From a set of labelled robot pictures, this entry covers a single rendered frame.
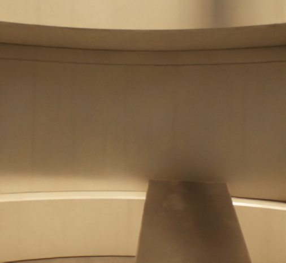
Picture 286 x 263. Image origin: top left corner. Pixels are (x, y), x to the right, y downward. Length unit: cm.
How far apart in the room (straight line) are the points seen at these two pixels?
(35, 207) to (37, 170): 7
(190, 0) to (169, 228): 36
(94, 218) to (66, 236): 6
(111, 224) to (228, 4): 44
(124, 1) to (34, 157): 34
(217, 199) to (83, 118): 30
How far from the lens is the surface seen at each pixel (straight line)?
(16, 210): 49
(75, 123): 47
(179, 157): 47
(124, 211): 46
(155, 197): 42
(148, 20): 40
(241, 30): 41
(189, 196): 42
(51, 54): 50
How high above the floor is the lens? 26
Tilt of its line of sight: 1 degrees up
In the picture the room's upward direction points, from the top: 1 degrees clockwise
